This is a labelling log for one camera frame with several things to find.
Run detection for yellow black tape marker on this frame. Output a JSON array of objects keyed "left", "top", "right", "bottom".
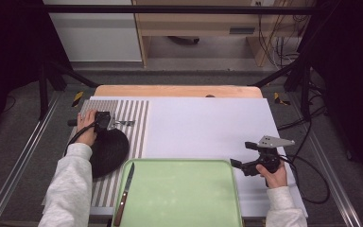
[
  {"left": 71, "top": 90, "right": 85, "bottom": 108},
  {"left": 273, "top": 92, "right": 292, "bottom": 107}
]

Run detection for black floor cables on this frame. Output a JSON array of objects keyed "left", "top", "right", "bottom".
[{"left": 277, "top": 79, "right": 329, "bottom": 131}]

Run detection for knife with wooden handle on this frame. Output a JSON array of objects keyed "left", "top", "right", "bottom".
[{"left": 112, "top": 162, "right": 135, "bottom": 227}]

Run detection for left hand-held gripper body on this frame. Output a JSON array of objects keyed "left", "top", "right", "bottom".
[{"left": 67, "top": 111, "right": 118, "bottom": 133}]

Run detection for right hand-held gripper black cable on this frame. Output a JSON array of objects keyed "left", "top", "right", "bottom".
[{"left": 279, "top": 153, "right": 331, "bottom": 205}]

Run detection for aluminium rail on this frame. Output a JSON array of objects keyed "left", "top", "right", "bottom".
[
  {"left": 287, "top": 94, "right": 363, "bottom": 227},
  {"left": 0, "top": 94, "right": 61, "bottom": 227}
]

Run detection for fork with wooden handle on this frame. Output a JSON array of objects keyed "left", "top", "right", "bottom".
[{"left": 114, "top": 119, "right": 136, "bottom": 128}]

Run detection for white cabinet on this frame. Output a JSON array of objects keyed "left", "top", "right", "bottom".
[{"left": 43, "top": 0, "right": 143, "bottom": 62}]

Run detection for green tray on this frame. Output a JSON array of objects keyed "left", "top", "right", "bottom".
[{"left": 111, "top": 158, "right": 244, "bottom": 227}]

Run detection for person's left hand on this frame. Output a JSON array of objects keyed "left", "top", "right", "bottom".
[{"left": 76, "top": 109, "right": 98, "bottom": 148}]

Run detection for person's right hand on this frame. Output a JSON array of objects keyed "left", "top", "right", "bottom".
[{"left": 255, "top": 160, "right": 288, "bottom": 189}]

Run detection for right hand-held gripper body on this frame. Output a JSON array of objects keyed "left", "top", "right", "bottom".
[{"left": 254, "top": 135, "right": 296, "bottom": 174}]

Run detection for white board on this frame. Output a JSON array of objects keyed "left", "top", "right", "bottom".
[{"left": 42, "top": 96, "right": 309, "bottom": 219}]

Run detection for black horizontal frame bar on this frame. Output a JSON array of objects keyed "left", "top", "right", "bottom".
[{"left": 22, "top": 4, "right": 329, "bottom": 15}]

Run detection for black metal stand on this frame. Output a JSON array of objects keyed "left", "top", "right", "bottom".
[
  {"left": 38, "top": 60, "right": 99, "bottom": 121},
  {"left": 249, "top": 60, "right": 313, "bottom": 122}
]

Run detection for bundle of hanging cables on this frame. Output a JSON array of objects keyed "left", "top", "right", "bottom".
[{"left": 257, "top": 0, "right": 310, "bottom": 69}]

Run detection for black round plate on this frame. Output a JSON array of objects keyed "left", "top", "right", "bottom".
[{"left": 89, "top": 128, "right": 130, "bottom": 179}]

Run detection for black curtain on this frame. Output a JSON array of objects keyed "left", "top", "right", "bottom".
[
  {"left": 0, "top": 0, "right": 74, "bottom": 140},
  {"left": 296, "top": 0, "right": 363, "bottom": 183}
]

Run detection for grey striped placemat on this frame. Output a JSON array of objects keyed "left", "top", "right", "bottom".
[{"left": 42, "top": 99, "right": 150, "bottom": 208}]

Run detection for light wooden desk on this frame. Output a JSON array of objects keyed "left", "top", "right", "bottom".
[{"left": 131, "top": 0, "right": 316, "bottom": 68}]

